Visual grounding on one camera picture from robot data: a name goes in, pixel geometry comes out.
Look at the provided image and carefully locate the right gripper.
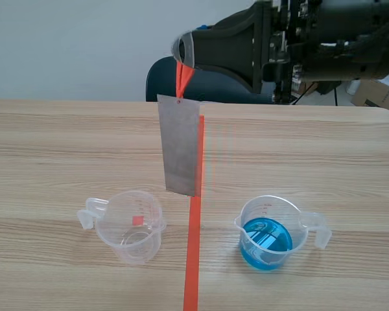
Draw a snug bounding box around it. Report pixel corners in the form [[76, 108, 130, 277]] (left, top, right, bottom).
[[171, 0, 316, 105]]

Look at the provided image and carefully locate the grey metal plate orange strip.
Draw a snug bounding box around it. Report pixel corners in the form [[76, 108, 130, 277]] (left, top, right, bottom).
[[156, 60, 206, 198]]

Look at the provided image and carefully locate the empty clear plastic beaker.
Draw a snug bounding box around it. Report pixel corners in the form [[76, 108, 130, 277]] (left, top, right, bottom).
[[77, 190, 168, 266]]

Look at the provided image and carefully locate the clear beaker with blue liquid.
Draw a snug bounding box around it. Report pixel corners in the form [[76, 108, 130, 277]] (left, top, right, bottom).
[[233, 194, 332, 272]]

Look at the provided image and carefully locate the dark blue chair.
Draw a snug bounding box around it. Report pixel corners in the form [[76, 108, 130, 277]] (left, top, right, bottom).
[[145, 55, 279, 104]]

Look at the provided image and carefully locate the brown cardboard box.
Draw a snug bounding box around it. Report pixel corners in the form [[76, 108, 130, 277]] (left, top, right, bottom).
[[349, 79, 389, 121]]

